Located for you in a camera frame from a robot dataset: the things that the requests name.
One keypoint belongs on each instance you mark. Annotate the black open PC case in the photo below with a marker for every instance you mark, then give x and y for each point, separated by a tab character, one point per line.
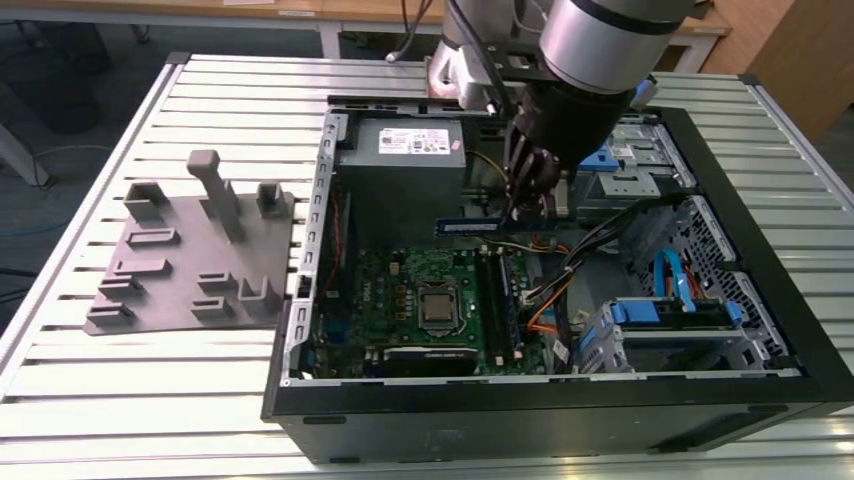
534	420

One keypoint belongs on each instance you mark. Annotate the blue drive carrier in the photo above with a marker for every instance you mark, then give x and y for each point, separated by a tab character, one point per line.
597	162

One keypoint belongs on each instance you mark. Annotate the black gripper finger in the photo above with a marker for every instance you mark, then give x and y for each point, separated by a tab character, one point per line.
562	195
530	180

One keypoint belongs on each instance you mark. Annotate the grey power supply unit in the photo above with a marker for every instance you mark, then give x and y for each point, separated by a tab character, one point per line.
401	190

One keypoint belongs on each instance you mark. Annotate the dark RAM stick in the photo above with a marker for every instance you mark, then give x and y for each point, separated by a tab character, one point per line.
513	310
468	227

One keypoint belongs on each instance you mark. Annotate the grey parts rack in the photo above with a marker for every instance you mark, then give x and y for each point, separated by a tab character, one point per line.
187	235

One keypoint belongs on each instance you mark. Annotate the dark office chair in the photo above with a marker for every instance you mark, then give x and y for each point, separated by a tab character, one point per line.
67	75

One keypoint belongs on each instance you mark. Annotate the blue disk carrier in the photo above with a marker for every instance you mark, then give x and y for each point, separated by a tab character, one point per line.
641	312

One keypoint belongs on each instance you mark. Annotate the wooden cabinet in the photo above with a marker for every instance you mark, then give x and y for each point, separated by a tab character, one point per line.
801	60

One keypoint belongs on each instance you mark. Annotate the silver disk bay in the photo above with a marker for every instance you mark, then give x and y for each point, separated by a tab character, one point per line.
688	345

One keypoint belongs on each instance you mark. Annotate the silver drive cage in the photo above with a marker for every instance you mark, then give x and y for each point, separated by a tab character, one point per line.
634	190

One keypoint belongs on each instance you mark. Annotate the green motherboard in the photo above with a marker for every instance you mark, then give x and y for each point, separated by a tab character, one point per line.
387	280

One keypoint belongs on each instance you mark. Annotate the black graphics card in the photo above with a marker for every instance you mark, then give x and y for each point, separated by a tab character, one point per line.
430	362

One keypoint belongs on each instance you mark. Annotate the silver CPU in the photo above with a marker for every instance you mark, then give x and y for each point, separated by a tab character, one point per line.
438	306

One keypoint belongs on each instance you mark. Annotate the wooden desk white frame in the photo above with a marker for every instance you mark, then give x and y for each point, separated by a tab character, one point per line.
708	25

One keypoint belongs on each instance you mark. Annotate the CPU socket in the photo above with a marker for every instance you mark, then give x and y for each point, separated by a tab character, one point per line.
434	331

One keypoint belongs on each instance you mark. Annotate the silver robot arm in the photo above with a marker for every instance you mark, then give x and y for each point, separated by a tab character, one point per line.
601	40

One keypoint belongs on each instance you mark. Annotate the black RAM slot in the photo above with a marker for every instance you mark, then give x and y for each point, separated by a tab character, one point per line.
489	310
501	310

